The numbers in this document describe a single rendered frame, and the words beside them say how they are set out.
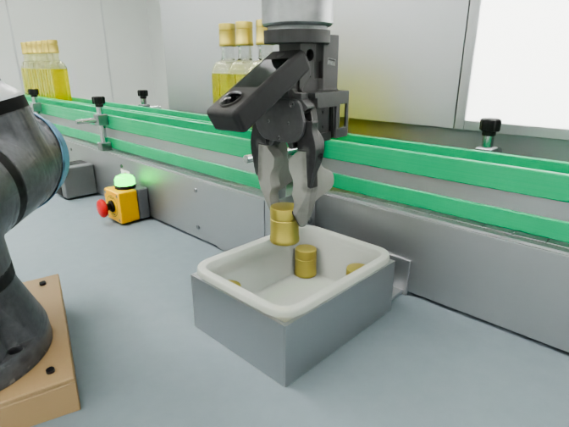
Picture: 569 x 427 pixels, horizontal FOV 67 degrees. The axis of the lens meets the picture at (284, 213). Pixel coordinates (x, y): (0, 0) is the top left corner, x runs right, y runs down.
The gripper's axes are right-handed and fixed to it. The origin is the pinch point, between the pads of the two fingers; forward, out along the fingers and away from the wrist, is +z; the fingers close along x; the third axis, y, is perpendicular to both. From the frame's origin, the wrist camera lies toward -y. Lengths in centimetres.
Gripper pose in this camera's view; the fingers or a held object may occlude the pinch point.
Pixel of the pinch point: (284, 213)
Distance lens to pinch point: 51.1
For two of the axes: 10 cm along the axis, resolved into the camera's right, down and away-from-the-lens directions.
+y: 6.8, -2.4, 6.9
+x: -7.3, -2.2, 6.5
